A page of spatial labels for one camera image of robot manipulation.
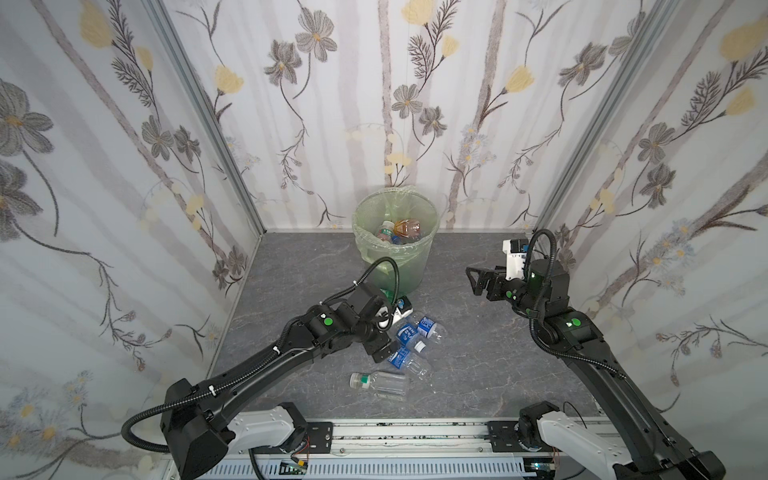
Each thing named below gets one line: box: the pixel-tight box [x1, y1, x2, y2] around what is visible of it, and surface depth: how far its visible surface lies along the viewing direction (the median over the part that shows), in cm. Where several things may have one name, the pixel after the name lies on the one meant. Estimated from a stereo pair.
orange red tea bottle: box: [393, 218, 421, 240], surface depth 97 cm
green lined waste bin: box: [353, 186, 440, 294], surface depth 97 cm
